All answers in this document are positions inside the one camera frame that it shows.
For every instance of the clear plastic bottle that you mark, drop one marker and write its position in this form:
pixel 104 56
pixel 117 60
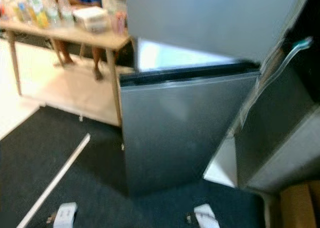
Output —
pixel 55 10
pixel 9 10
pixel 67 10
pixel 23 12

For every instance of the bottle with yellow green label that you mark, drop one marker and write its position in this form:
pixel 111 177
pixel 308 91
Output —
pixel 39 15

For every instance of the grey fridge upper door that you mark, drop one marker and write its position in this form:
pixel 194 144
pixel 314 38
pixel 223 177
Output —
pixel 210 23

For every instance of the light wooden table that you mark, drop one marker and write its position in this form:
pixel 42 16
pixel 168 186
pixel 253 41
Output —
pixel 70 35

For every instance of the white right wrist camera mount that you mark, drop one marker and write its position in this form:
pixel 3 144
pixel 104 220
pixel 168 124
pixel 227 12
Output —
pixel 207 219

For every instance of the white floor tape strip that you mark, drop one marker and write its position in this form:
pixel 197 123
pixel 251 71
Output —
pixel 55 180

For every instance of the white rectangular box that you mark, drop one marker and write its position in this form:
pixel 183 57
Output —
pixel 90 17

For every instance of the brown box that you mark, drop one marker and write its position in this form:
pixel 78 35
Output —
pixel 297 205

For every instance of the large black floor mat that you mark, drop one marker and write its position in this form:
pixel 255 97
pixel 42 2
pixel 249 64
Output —
pixel 105 188

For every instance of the pink can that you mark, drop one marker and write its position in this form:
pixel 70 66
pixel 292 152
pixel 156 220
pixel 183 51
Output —
pixel 120 23

